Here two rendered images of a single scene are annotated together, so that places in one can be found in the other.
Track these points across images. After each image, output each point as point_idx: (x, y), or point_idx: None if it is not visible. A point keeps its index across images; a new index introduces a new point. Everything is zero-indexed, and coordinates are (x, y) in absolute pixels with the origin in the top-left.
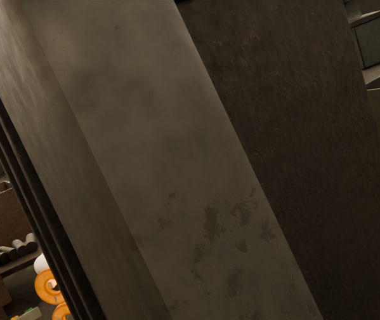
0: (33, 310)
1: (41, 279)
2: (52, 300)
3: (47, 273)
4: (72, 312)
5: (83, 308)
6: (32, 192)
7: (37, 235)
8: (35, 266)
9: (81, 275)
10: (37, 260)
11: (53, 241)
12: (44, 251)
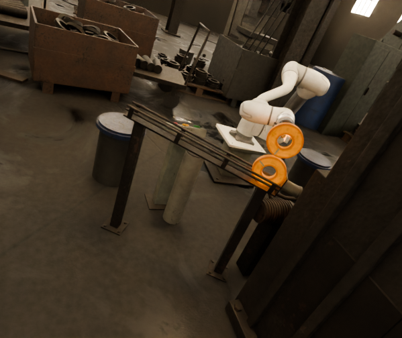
0: (203, 130)
1: (282, 129)
2: (274, 150)
3: (291, 129)
4: (347, 192)
5: None
6: None
7: None
8: (243, 106)
9: None
10: (248, 102)
11: None
12: (392, 131)
